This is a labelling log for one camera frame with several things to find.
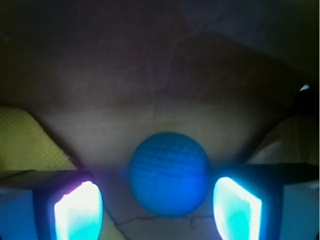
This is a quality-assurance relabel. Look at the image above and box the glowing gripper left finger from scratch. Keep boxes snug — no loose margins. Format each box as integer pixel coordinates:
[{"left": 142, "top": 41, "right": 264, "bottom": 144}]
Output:
[{"left": 0, "top": 170, "right": 103, "bottom": 240}]

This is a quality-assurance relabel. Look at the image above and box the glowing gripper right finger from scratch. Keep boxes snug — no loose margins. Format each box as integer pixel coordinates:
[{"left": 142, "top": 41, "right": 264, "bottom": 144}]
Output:
[{"left": 212, "top": 163, "right": 320, "bottom": 240}]

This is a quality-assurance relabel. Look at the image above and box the blue ball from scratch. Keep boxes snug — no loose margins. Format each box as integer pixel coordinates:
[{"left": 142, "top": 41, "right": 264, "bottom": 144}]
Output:
[{"left": 128, "top": 132, "right": 211, "bottom": 217}]

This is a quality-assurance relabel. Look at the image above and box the yellow microfiber cloth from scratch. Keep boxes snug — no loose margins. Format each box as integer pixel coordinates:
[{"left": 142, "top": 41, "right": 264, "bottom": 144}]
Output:
[{"left": 0, "top": 106, "right": 77, "bottom": 171}]

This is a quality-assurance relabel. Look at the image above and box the brown paper bag liner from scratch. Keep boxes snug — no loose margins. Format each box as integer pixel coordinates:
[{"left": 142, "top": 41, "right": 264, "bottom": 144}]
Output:
[{"left": 0, "top": 0, "right": 320, "bottom": 240}]

